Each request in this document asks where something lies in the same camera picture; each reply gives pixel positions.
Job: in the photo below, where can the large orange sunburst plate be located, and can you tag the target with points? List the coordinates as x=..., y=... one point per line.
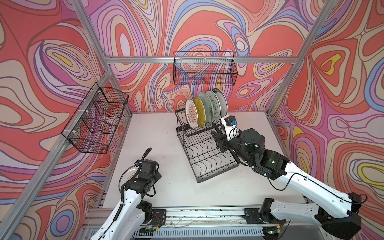
x=127, y=175

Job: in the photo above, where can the black wire basket back wall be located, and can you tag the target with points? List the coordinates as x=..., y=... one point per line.
x=204, y=68

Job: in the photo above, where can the yellow green woven bamboo tray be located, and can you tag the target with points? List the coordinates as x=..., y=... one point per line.
x=201, y=111

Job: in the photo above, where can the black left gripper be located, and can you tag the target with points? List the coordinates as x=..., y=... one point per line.
x=157, y=174

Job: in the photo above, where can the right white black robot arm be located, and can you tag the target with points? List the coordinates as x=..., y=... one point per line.
x=337, y=213

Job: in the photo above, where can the small orange sunburst plate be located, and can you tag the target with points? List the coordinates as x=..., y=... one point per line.
x=191, y=114

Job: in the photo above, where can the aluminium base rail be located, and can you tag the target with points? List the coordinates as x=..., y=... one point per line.
x=220, y=223

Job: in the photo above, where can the pale green flower plate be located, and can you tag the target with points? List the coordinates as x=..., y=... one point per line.
x=208, y=107

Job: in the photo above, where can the white plate with clover emblem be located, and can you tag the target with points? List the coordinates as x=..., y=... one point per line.
x=216, y=106

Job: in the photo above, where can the black wire basket wall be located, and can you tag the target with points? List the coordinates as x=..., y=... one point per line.
x=204, y=68
x=100, y=113

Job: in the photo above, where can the black wire basket left wall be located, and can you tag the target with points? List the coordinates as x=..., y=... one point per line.
x=100, y=113

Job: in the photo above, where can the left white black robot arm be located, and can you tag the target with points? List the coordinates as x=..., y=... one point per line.
x=132, y=211

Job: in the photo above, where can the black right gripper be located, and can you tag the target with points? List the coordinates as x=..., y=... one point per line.
x=223, y=142

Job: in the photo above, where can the green rimmed white plate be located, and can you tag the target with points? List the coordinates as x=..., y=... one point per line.
x=222, y=100

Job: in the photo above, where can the black metal dish rack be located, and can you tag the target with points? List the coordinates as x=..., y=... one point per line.
x=205, y=157

